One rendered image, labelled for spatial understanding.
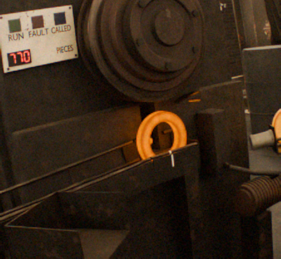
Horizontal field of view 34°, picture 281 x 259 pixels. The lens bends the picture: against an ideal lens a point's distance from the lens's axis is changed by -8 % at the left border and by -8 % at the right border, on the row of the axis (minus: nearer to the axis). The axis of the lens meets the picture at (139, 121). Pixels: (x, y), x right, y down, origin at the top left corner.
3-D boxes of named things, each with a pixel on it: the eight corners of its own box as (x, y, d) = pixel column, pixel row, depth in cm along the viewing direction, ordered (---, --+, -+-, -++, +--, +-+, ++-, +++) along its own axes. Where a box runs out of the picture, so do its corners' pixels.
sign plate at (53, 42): (4, 73, 142) (-4, 16, 139) (75, 58, 156) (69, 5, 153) (5, 72, 140) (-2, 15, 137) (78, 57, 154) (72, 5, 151)
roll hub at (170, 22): (128, 78, 145) (116, -10, 140) (199, 65, 160) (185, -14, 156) (139, 78, 141) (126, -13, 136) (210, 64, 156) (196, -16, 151)
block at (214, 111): (199, 174, 181) (192, 111, 177) (214, 168, 186) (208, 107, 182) (218, 178, 173) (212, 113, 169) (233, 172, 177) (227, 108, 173)
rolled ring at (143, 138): (183, 106, 165) (177, 105, 167) (137, 117, 155) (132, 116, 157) (190, 159, 168) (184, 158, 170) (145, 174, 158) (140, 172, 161)
